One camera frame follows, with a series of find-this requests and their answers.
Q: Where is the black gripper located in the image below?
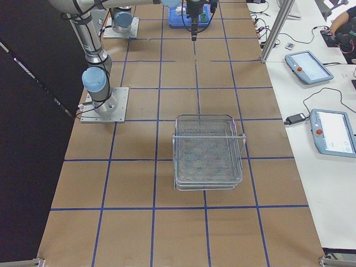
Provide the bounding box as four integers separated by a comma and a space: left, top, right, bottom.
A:
186, 0, 205, 41

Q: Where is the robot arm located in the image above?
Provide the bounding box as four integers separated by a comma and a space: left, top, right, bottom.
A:
109, 6, 133, 33
50, 1, 217, 117

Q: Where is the green terminal block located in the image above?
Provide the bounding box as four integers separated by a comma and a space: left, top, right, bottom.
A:
200, 12, 209, 23

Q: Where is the white circuit breaker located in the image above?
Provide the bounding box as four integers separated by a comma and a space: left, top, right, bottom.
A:
175, 7, 186, 16

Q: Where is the blue plastic tray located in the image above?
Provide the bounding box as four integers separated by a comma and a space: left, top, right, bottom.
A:
167, 4, 211, 28

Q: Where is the teach pendant far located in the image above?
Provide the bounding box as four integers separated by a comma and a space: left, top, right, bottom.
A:
284, 51, 334, 85

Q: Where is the teach pendant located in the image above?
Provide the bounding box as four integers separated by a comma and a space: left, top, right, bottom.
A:
310, 109, 355, 158
284, 51, 334, 85

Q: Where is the black power adapter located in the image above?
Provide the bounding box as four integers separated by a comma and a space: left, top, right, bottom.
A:
284, 113, 309, 125

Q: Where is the person at desk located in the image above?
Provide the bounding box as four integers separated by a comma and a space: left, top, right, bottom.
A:
330, 6, 355, 55

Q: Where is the teach pendant near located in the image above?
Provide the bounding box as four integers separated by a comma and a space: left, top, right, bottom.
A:
310, 109, 355, 158

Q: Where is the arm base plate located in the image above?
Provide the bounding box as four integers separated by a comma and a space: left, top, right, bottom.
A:
103, 17, 140, 39
80, 87, 129, 123

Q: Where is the aluminium frame post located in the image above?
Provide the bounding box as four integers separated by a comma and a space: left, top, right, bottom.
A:
260, 0, 295, 63

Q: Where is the wire mesh shelf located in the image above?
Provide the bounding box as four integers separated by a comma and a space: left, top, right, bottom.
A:
172, 115, 246, 191

